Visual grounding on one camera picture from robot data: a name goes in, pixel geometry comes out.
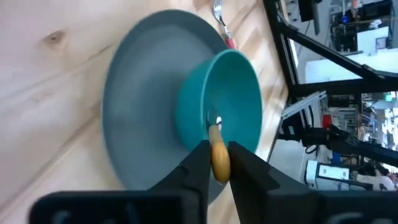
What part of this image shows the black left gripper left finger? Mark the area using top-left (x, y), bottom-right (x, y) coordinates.
top-left (148, 139), bottom-right (213, 200)

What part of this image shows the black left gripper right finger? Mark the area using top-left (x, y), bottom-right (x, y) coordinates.
top-left (227, 141), bottom-right (282, 224)

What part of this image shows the yellow-handled metal spoon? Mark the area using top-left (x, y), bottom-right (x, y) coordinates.
top-left (206, 109), bottom-right (232, 185)

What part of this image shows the white equipment box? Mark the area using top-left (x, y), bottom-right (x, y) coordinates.
top-left (304, 159), bottom-right (374, 191)

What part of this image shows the grey-blue round plate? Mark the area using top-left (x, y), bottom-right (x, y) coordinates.
top-left (101, 9), bottom-right (231, 205)

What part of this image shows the teal bowl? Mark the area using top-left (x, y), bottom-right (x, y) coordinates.
top-left (174, 49), bottom-right (264, 155)

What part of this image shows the silver aluminium extrusion bar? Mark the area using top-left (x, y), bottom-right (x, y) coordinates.
top-left (280, 90), bottom-right (328, 119)

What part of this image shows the person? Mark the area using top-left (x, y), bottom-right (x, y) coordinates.
top-left (356, 163), bottom-right (397, 191)

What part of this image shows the red-handled metal fork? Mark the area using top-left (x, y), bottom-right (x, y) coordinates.
top-left (212, 0), bottom-right (238, 50)

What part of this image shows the black rig frame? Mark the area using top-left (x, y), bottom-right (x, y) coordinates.
top-left (263, 0), bottom-right (398, 102)

